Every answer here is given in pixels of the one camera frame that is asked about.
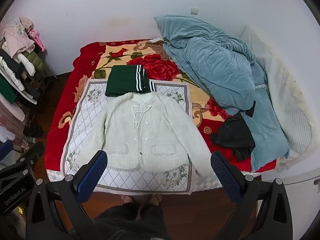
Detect red floral blanket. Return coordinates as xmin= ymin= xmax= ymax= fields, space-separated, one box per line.
xmin=46 ymin=37 xmax=260 ymax=180

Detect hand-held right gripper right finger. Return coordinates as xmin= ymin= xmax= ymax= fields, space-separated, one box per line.
xmin=210 ymin=151 xmax=293 ymax=240

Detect white knit jacket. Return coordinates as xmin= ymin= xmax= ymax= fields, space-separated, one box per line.
xmin=71 ymin=92 xmax=220 ymax=178

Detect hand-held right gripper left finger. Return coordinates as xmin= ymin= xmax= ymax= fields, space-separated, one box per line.
xmin=26 ymin=150 xmax=108 ymax=240

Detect person's pink slipper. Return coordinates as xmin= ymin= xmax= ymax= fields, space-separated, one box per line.
xmin=147 ymin=194 xmax=162 ymax=205
xmin=121 ymin=194 xmax=137 ymax=205

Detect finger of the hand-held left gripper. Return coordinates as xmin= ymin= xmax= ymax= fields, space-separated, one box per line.
xmin=17 ymin=141 xmax=46 ymax=168
xmin=0 ymin=140 xmax=14 ymax=163

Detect black cloth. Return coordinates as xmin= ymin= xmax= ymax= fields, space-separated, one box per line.
xmin=209 ymin=112 xmax=256 ymax=162

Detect pile of clothes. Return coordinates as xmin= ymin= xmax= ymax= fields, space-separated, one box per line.
xmin=0 ymin=17 xmax=50 ymax=140

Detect green pants with white stripes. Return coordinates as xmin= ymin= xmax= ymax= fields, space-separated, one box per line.
xmin=105 ymin=64 xmax=157 ymax=97

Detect white quilted bed sheet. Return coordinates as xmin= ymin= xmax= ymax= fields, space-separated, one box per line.
xmin=46 ymin=169 xmax=262 ymax=193

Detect person's dark trousers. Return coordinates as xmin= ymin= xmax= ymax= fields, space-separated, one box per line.
xmin=92 ymin=202 xmax=173 ymax=240

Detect light blue garment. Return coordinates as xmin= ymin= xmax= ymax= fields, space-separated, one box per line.
xmin=154 ymin=15 xmax=290 ymax=173

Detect white waffle blanket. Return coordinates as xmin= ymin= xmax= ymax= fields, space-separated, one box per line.
xmin=240 ymin=25 xmax=313 ymax=170

